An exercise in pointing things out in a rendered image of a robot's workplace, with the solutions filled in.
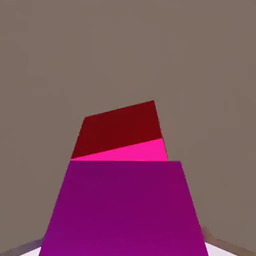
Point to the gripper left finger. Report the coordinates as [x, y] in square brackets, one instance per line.
[30, 251]

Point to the small pink cube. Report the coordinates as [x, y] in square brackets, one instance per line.
[120, 134]

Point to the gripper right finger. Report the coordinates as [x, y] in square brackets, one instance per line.
[215, 250]

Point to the small purple cube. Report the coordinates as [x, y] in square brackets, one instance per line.
[126, 210]

